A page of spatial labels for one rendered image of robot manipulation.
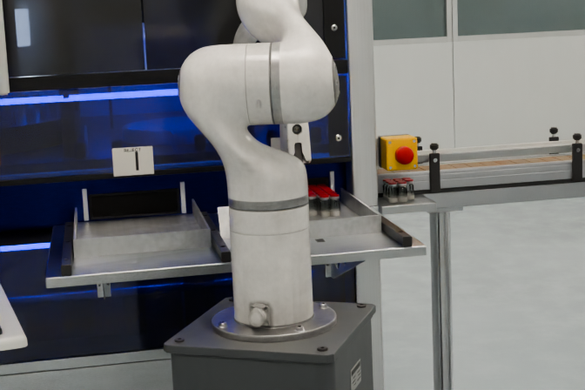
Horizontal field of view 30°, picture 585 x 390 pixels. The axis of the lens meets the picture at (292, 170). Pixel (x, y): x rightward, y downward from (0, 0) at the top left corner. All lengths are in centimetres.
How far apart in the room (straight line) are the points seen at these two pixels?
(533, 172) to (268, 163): 120
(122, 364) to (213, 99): 101
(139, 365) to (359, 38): 86
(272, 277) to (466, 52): 582
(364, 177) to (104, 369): 71
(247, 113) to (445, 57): 577
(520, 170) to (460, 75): 471
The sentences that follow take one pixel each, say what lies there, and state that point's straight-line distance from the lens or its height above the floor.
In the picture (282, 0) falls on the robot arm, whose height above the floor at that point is 134.
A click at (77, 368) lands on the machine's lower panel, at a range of 244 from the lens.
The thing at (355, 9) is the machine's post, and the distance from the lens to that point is 239.
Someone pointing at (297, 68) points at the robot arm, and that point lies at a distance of 155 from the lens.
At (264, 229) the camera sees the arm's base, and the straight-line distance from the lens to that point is 158.
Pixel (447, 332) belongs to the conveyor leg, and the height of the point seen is 52.
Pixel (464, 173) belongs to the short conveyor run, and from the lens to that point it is 260.
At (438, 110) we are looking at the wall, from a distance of 731.
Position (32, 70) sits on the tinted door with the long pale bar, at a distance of 233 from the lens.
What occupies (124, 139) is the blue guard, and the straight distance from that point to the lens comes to 234.
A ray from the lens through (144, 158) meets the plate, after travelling 234.
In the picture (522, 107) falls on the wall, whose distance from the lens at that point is 752.
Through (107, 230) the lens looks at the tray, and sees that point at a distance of 233.
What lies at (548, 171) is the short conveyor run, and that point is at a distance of 268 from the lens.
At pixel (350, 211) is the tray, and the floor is 88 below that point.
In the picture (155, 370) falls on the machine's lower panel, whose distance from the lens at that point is 245.
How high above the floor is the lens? 135
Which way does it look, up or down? 9 degrees down
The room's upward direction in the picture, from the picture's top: 2 degrees counter-clockwise
